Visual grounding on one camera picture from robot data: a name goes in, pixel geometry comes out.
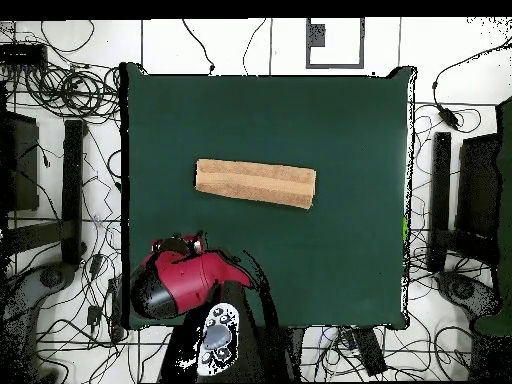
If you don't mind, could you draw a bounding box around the tan terry towel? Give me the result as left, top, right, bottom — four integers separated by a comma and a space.
194, 158, 318, 210

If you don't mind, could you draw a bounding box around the dark green table cloth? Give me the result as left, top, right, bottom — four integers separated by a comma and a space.
119, 61, 417, 331

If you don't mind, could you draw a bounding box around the black stand base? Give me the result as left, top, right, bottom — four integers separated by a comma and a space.
5, 118, 87, 267
426, 131, 499, 273

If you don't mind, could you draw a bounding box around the grey chair base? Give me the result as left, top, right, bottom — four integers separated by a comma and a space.
0, 261, 78, 383
434, 270, 503, 319

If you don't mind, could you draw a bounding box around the black box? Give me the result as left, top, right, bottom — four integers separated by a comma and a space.
454, 133, 501, 241
0, 110, 40, 212

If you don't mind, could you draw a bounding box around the wide black power strip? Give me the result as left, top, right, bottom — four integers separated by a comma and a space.
350, 327, 388, 378

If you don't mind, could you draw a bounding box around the black box device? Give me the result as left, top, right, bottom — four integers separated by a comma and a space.
0, 42, 48, 67

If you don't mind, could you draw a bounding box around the black power adapter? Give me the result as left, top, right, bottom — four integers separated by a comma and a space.
436, 104, 461, 130

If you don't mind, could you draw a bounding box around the black floor cable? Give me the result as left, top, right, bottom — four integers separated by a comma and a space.
181, 18, 216, 75
242, 17, 267, 76

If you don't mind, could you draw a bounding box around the black coiled cable bundle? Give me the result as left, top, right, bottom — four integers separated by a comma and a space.
23, 63, 121, 121

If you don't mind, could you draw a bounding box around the grey floor frame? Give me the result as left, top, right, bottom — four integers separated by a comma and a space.
305, 17, 366, 70

